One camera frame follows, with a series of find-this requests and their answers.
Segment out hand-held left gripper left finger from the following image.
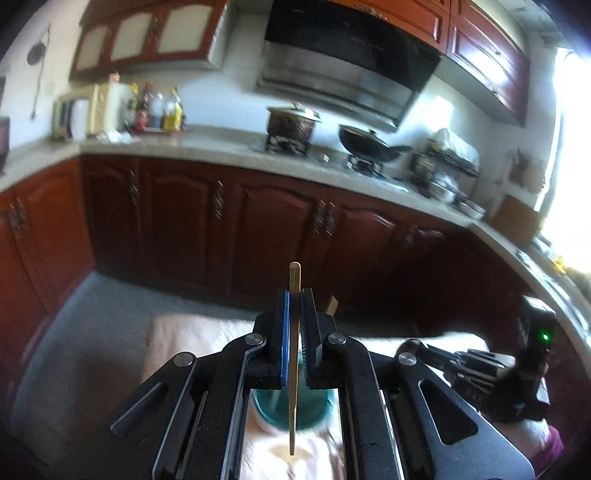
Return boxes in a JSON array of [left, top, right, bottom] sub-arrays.
[[110, 286, 291, 480]]

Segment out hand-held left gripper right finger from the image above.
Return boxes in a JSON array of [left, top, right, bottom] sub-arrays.
[[299, 287, 537, 480]]

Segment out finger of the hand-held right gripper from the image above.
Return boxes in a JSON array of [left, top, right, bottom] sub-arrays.
[[405, 339, 506, 384]]

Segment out teal and white cup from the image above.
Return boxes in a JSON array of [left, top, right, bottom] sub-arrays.
[[252, 344, 340, 433]]

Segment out white fluffy towel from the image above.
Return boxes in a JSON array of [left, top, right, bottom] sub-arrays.
[[503, 418, 564, 476]]

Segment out pinkish white embroidered cloth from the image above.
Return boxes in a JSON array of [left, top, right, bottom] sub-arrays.
[[141, 314, 490, 480]]

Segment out wooden cutting board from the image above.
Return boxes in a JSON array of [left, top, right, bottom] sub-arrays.
[[489, 194, 543, 247]]

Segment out red wooden base cabinets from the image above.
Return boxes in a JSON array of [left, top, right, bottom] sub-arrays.
[[0, 154, 546, 370]]

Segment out white patterned pot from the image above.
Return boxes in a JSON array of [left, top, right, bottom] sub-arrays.
[[427, 173, 460, 201]]

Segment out gas stove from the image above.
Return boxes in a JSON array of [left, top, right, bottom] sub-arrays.
[[252, 134, 409, 183]]

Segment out round woven mat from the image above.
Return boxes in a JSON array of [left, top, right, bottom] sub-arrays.
[[526, 159, 548, 193]]

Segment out black wok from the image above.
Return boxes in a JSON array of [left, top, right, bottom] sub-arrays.
[[338, 124, 413, 163]]

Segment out white plastic bag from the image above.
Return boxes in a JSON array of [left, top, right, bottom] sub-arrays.
[[434, 128, 478, 160]]

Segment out dark cooking pot with lid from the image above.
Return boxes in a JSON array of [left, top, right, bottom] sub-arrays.
[[267, 102, 321, 146]]

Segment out bright window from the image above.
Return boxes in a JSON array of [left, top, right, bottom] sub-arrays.
[[538, 46, 591, 273]]

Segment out red tray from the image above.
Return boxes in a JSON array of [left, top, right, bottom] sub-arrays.
[[129, 126, 190, 136]]

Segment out yellow cooking oil bottle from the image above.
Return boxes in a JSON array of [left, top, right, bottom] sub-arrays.
[[164, 88, 184, 131]]

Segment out clear bottle with dark liquid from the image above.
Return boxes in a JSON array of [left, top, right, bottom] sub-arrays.
[[150, 92, 166, 129]]

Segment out dark soy sauce bottle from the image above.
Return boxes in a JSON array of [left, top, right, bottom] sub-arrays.
[[126, 84, 140, 130]]

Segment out black steel range hood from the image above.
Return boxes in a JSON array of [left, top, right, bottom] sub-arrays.
[[254, 0, 444, 132]]

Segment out cream microwave oven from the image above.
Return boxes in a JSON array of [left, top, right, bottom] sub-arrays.
[[52, 84, 122, 139]]

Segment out dark kitchen appliance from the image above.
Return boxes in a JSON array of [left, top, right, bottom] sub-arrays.
[[0, 115, 11, 171]]

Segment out black wire dish rack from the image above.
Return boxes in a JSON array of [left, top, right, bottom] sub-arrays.
[[411, 138, 481, 199]]

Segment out wall-mounted chopstick holder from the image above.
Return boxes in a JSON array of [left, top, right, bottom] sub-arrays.
[[510, 148, 532, 183]]

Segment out red wooden wall cabinet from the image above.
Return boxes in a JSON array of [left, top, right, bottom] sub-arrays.
[[323, 0, 532, 127]]

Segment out wall cabinet with frosted panels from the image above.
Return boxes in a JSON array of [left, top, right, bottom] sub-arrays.
[[69, 0, 234, 81]]

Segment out dark round wall hanging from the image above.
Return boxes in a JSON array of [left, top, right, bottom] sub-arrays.
[[27, 28, 51, 121]]

